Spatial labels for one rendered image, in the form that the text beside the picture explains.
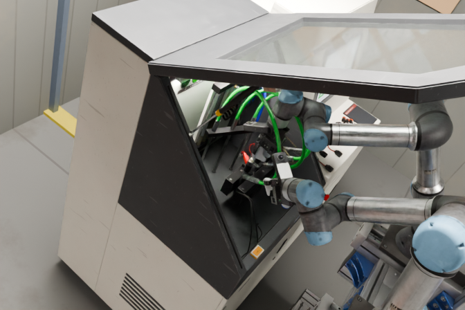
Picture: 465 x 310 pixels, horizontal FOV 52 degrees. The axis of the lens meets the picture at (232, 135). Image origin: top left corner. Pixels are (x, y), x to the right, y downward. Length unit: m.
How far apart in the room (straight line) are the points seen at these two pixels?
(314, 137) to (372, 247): 0.67
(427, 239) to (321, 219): 0.35
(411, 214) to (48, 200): 2.14
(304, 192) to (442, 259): 0.40
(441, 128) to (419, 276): 0.56
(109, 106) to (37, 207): 1.31
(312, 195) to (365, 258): 0.78
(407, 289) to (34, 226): 2.07
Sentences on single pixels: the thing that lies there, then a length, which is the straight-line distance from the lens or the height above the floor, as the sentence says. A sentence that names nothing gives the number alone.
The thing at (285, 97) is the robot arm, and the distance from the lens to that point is 1.63.
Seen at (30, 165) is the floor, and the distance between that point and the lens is 3.13.
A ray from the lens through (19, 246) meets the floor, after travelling 2.77.
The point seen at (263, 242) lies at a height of 0.95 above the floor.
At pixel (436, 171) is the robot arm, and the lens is 1.92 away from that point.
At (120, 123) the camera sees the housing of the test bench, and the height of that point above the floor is 1.17.
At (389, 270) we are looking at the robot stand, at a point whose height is 0.95.
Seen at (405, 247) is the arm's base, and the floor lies 1.07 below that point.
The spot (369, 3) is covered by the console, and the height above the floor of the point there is 1.54.
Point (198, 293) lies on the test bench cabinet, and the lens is 1.93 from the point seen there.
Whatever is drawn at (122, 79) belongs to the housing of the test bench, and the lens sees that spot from 1.62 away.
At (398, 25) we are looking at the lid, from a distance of 1.73.
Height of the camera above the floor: 2.32
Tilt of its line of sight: 39 degrees down
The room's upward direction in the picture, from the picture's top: 24 degrees clockwise
